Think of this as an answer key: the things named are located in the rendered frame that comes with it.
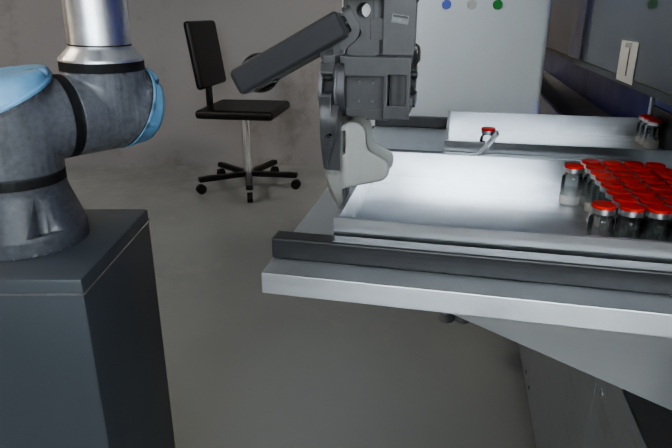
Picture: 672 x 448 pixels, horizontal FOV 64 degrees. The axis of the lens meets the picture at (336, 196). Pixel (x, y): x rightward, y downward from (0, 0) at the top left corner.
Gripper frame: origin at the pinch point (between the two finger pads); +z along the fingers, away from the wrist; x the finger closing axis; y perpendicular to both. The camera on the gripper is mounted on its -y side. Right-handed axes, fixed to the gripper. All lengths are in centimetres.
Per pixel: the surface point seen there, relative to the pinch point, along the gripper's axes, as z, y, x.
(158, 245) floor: 92, -128, 172
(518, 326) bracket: 10.9, 18.4, -2.4
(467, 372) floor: 91, 21, 102
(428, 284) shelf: 3.6, 9.9, -10.0
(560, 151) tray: 0.7, 25.7, 28.1
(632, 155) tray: 0.7, 34.9, 28.1
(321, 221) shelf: 3.6, -2.0, 1.8
